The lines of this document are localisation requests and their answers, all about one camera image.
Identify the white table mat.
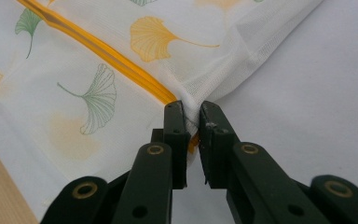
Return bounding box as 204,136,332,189
0,0,358,224

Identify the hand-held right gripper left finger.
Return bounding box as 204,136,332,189
150,100,191,190

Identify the white ginkgo print laundry bag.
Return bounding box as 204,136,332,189
0,0,324,188

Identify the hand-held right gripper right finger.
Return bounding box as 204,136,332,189
198,100,241,189

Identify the light wooden table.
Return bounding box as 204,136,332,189
0,132,40,224

